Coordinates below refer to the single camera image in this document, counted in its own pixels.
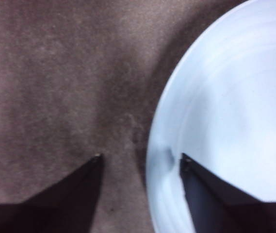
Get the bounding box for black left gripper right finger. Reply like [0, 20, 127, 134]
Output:
[179, 152, 276, 233]

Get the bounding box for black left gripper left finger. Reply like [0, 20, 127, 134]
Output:
[0, 153, 104, 233]

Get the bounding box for blue round plate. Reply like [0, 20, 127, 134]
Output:
[145, 0, 276, 233]

